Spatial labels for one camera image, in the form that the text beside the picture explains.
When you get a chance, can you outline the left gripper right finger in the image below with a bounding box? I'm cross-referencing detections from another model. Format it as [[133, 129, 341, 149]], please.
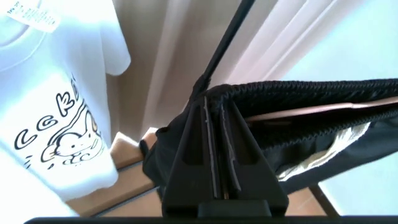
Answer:
[[217, 102, 290, 217]]

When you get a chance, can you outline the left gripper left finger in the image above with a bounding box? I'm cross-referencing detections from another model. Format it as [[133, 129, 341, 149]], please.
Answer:
[[161, 96, 224, 218]]

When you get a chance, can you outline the pink clothes hanger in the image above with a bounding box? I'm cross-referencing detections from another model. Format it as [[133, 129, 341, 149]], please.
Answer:
[[244, 95, 398, 123]]

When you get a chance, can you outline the black garment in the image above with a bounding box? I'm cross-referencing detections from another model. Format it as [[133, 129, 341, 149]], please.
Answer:
[[141, 78, 398, 196]]

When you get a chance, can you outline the white garment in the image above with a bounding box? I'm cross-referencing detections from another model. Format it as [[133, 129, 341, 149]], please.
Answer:
[[0, 0, 132, 224]]

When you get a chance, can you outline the black clothes rack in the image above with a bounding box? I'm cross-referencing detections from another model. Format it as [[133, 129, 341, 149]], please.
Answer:
[[93, 0, 256, 217]]

